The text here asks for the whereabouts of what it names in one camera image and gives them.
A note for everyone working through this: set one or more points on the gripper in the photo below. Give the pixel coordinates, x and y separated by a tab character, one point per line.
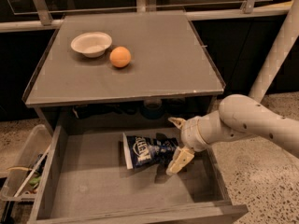
189	134

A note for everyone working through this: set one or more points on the blue chip bag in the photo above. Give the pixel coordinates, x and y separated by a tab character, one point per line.
140	150

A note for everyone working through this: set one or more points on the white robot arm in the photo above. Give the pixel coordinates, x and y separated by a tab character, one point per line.
238	115

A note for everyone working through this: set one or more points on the grey counter cabinet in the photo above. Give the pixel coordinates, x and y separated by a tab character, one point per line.
168	61

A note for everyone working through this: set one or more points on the grey open top drawer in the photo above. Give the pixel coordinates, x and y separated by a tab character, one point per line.
86	181

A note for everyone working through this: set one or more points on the orange fruit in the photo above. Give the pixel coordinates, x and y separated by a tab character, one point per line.
120	57

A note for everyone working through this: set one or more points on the white paper bowl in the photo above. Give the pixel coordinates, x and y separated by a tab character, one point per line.
91	45

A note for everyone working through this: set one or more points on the green item in bin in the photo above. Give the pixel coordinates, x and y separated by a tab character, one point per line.
34	181

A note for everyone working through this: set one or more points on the clear plastic bin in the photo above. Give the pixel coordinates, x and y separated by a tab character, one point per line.
36	144

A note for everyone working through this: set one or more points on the white stick in bin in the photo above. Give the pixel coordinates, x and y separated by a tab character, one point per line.
33	170

